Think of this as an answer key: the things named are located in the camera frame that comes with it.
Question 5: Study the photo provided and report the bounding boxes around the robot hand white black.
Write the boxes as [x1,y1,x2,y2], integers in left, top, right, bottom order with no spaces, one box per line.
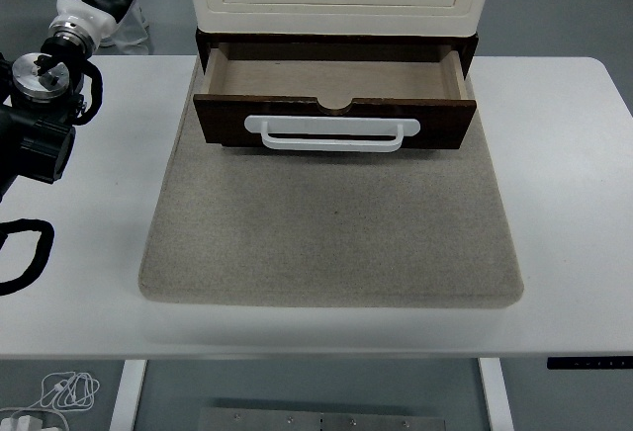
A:
[55,0,154,46]

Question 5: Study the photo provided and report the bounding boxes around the dark brown wooden drawer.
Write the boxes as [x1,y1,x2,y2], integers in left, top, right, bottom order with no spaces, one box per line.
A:
[192,43,479,153]

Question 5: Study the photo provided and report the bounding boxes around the white drawer handle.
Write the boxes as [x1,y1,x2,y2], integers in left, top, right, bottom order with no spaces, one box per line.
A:
[243,114,422,154]

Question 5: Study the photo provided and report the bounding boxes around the person's legs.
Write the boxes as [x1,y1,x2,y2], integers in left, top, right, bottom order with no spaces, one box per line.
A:
[98,3,150,55]

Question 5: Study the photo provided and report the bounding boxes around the beige fabric mat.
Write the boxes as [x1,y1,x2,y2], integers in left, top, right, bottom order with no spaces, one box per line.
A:
[137,57,525,309]

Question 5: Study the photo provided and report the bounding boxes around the white table leg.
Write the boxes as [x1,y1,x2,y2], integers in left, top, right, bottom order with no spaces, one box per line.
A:
[108,359,148,431]
[478,357,515,431]

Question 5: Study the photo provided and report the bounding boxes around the white charger adapter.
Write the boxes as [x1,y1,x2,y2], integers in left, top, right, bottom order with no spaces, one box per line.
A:
[14,413,48,431]

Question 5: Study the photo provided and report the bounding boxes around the black table control panel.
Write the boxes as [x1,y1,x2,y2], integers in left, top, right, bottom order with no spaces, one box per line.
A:
[547,357,633,372]

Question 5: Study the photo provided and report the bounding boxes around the white coiled cable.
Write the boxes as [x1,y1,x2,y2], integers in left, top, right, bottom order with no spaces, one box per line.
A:
[0,370,102,431]

